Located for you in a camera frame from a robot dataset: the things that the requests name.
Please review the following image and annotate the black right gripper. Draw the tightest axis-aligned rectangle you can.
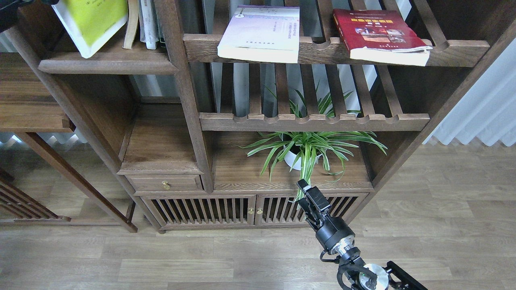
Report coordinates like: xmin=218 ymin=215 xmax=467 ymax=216
xmin=297 ymin=179 xmax=355 ymax=255

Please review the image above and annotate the red paperback book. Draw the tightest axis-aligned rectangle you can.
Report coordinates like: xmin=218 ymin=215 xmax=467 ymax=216
xmin=333 ymin=8 xmax=432 ymax=66

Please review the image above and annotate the yellow green paperback book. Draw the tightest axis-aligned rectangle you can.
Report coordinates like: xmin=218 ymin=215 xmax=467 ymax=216
xmin=52 ymin=0 xmax=128 ymax=58

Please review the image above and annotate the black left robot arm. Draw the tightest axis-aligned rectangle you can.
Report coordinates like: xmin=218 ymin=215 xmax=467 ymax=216
xmin=0 ymin=0 xmax=61 ymax=33

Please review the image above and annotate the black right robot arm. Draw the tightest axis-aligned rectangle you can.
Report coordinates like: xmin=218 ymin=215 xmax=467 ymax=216
xmin=297 ymin=179 xmax=426 ymax=290

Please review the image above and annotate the white plant pot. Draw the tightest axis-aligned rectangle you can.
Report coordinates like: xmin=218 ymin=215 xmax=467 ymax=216
xmin=283 ymin=145 xmax=322 ymax=171

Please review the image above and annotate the green spider plant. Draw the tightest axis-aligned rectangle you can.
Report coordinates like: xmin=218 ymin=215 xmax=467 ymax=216
xmin=238 ymin=83 xmax=388 ymax=219

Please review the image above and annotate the brass drawer knob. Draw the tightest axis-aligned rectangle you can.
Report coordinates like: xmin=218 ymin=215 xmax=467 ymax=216
xmin=162 ymin=180 xmax=171 ymax=190

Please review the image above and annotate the dark wooden bookshelf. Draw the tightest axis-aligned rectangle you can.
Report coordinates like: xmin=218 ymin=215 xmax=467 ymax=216
xmin=6 ymin=0 xmax=515 ymax=233

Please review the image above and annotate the white lavender paperback book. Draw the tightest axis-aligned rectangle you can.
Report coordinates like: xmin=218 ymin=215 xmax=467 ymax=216
xmin=217 ymin=5 xmax=300 ymax=64

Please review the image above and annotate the white curtain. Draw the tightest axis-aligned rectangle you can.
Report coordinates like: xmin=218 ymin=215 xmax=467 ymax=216
xmin=424 ymin=41 xmax=516 ymax=146

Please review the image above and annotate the dark green upright book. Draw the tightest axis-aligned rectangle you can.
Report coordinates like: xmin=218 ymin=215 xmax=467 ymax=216
xmin=156 ymin=16 xmax=166 ymax=48

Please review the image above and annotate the white upright book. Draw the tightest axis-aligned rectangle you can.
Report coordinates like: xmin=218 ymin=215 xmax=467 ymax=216
xmin=139 ymin=0 xmax=160 ymax=50

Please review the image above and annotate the tan upright book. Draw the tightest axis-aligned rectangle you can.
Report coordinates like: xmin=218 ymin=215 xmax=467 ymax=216
xmin=122 ymin=0 xmax=139 ymax=50

